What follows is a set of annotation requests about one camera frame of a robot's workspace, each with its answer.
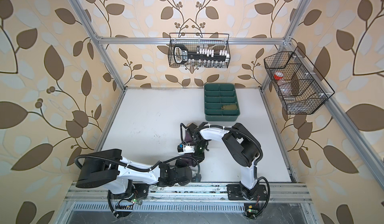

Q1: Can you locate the green plastic divided tray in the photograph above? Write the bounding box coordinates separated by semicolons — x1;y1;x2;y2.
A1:
204;83;241;122

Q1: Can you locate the green striped sock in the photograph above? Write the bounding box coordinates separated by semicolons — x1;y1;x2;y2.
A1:
221;104;239;111

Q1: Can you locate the purple striped sock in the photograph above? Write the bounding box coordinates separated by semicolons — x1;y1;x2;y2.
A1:
184;129;195;146

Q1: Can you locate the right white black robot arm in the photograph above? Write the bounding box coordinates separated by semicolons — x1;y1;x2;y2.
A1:
177;122;271;220

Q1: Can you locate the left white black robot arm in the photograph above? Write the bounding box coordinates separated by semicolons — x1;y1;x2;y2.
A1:
74;149;201;219

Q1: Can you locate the black socket set holder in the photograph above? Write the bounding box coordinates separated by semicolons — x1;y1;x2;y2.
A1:
171;44;231;64

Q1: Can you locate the red capped clear container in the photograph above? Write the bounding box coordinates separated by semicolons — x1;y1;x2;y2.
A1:
273;72;284;82

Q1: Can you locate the back black wire basket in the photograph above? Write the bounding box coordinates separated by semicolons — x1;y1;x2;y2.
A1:
168;32;231;69

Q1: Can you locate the black wire basket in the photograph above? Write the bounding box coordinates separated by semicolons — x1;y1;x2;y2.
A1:
168;32;231;69
264;47;335;115

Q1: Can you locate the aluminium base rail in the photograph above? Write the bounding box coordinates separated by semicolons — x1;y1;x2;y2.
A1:
65;182;313;204

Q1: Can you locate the right black wire basket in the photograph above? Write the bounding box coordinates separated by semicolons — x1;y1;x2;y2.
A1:
264;47;335;115

